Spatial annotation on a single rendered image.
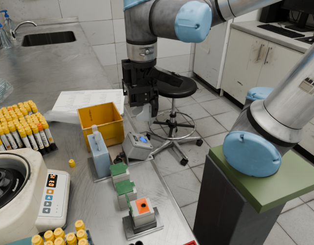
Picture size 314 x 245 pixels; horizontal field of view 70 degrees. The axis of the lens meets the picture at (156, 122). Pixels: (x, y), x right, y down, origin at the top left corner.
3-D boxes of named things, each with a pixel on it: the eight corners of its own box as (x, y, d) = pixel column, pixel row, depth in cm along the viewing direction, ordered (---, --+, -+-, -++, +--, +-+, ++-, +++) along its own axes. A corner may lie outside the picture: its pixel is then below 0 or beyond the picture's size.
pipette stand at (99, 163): (117, 175, 68) (113, 150, 62) (94, 183, 65) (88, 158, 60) (108, 154, 75) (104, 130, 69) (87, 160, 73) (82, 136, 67)
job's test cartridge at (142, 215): (154, 225, 53) (154, 210, 50) (135, 232, 52) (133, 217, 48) (149, 211, 56) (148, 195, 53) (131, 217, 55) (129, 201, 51)
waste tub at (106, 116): (125, 143, 80) (123, 119, 74) (87, 153, 75) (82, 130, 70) (116, 122, 90) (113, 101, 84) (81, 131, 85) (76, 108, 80)
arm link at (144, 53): (150, 35, 58) (163, 43, 52) (151, 52, 61) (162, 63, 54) (122, 38, 56) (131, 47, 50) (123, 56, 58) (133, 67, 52)
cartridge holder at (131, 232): (163, 228, 54) (164, 219, 52) (127, 241, 52) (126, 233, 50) (156, 209, 58) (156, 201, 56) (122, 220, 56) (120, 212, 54)
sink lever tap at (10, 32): (40, 38, 190) (35, 20, 182) (9, 41, 183) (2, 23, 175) (40, 32, 203) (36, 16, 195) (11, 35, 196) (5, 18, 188)
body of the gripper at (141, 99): (123, 96, 65) (119, 56, 58) (151, 92, 67) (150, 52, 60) (130, 110, 59) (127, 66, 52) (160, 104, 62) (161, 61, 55)
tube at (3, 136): (9, 156, 73) (-5, 130, 67) (9, 153, 74) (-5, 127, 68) (14, 155, 74) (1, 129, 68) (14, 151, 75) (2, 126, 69)
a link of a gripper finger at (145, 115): (134, 128, 68) (132, 102, 62) (153, 124, 70) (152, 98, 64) (138, 134, 66) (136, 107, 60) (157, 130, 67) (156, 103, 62)
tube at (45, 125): (51, 149, 76) (41, 124, 70) (50, 147, 77) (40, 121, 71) (56, 148, 77) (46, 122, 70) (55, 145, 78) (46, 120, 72)
